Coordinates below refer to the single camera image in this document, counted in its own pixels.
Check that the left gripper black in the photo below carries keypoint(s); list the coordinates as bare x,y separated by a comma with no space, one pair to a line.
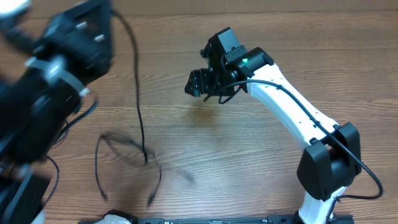
62,37

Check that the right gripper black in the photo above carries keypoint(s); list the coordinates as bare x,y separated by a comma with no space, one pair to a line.
206,87

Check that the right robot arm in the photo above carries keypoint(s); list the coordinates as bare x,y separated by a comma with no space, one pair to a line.
330,152

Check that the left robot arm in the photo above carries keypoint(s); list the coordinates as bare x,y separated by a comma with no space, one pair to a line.
34,109

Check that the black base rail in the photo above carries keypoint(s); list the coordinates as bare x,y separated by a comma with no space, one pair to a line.
117,216

